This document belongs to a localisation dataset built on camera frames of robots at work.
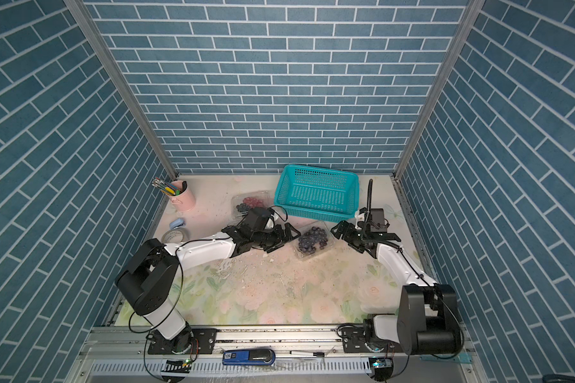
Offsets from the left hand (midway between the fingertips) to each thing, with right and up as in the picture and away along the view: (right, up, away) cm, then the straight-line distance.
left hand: (299, 241), depth 85 cm
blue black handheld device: (-14, -30, -18) cm, 38 cm away
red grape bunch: (-21, +14, +20) cm, 32 cm away
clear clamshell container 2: (-28, +7, +19) cm, 35 cm away
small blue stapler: (-52, +5, +14) cm, 54 cm away
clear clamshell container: (+6, -1, +9) cm, 11 cm away
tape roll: (-51, 0, +12) cm, 52 cm away
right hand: (+16, +2, +3) cm, 16 cm away
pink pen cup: (-50, +15, +15) cm, 54 cm away
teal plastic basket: (+9, +17, +29) cm, 35 cm away
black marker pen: (+7, -32, -13) cm, 35 cm away
